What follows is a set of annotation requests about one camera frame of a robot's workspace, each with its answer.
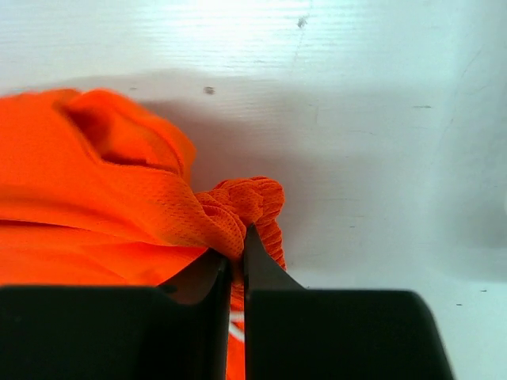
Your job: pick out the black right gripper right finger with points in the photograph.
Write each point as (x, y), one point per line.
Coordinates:
(261, 272)

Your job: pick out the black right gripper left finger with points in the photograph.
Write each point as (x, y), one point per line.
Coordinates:
(194, 283)

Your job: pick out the orange shorts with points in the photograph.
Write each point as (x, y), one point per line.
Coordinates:
(97, 210)

